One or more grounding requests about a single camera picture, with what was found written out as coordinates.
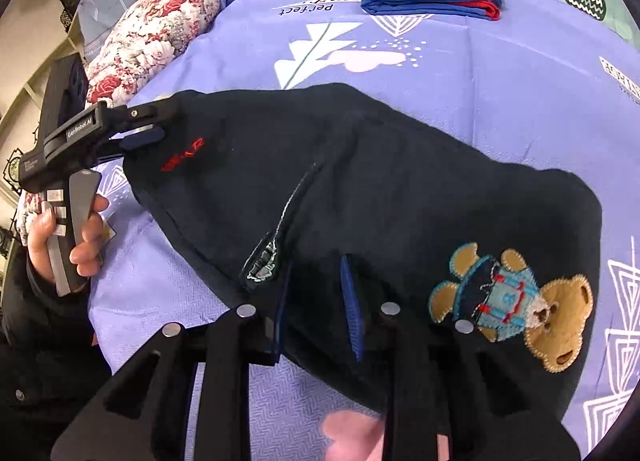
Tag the floral quilted pillow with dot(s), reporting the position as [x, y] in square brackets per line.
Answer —
[155, 31]

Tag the person's left forearm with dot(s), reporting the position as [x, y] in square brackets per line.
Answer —
[40, 341]

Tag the purple printed bedsheet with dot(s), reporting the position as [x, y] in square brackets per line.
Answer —
[475, 91]

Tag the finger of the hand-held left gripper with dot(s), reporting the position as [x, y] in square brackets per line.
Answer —
[145, 113]
[145, 136]

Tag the person's left hand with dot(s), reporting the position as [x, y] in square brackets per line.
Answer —
[92, 236]

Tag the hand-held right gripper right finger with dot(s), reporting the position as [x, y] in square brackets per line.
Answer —
[352, 311]

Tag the dark navy pants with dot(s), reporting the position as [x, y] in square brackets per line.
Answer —
[375, 191]

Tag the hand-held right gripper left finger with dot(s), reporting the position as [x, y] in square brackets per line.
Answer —
[280, 306]

